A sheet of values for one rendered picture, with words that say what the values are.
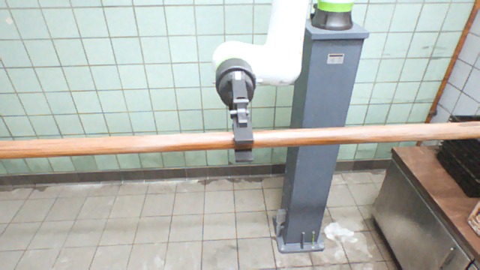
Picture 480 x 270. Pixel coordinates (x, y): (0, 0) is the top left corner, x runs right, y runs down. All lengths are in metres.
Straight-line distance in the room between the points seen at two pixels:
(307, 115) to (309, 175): 0.33
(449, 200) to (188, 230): 1.34
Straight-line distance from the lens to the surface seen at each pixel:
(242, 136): 0.47
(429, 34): 2.08
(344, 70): 1.19
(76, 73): 1.95
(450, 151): 1.62
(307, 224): 1.70
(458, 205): 1.50
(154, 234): 1.93
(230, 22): 1.69
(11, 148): 0.59
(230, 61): 0.70
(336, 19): 1.15
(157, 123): 1.98
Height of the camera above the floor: 1.48
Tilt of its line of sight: 34 degrees down
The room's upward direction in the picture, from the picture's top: straight up
